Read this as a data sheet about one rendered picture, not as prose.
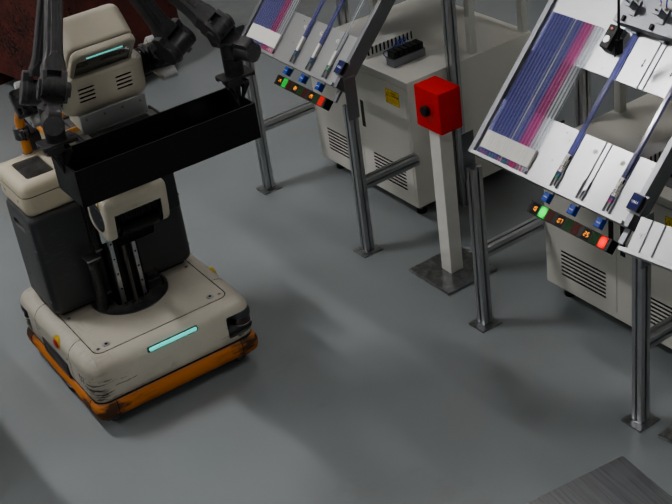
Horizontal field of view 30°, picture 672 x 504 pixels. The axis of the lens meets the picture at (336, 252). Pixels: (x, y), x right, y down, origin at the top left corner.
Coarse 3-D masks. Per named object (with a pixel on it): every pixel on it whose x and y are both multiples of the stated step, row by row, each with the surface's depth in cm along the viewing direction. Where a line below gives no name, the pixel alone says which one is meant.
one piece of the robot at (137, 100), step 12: (132, 96) 383; (144, 96) 384; (108, 108) 379; (120, 108) 381; (132, 108) 384; (144, 108) 386; (84, 120) 376; (96, 120) 378; (108, 120) 381; (120, 120) 383; (132, 120) 383; (84, 132) 378; (96, 132) 379
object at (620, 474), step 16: (608, 464) 264; (624, 464) 263; (576, 480) 261; (592, 480) 260; (608, 480) 260; (624, 480) 259; (640, 480) 259; (544, 496) 258; (560, 496) 258; (576, 496) 257; (592, 496) 256; (608, 496) 256; (624, 496) 255; (640, 496) 255; (656, 496) 254
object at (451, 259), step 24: (432, 96) 435; (456, 96) 437; (432, 120) 441; (456, 120) 442; (432, 144) 451; (456, 192) 461; (456, 216) 466; (456, 240) 471; (432, 264) 484; (456, 264) 476; (456, 288) 468
